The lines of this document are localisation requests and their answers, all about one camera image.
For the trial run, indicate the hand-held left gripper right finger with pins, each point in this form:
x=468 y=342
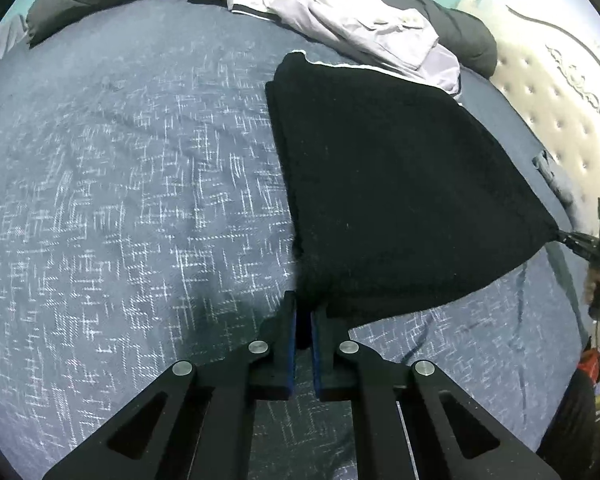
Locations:
x=316 y=355

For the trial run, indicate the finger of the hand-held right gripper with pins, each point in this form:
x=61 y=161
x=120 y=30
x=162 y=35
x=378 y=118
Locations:
x=577 y=244

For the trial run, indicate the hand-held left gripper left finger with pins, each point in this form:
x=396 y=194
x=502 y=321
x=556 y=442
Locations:
x=291 y=345

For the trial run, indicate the black sweater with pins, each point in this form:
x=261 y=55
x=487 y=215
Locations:
x=405 y=185

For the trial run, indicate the red object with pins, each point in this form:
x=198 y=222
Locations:
x=594 y=365

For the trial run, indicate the cream tufted headboard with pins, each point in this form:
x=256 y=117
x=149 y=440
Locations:
x=560 y=90

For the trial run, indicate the blue-grey patterned bed sheet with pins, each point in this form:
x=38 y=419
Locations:
x=130 y=185

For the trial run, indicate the light grey jacket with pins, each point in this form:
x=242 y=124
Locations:
x=370 y=30

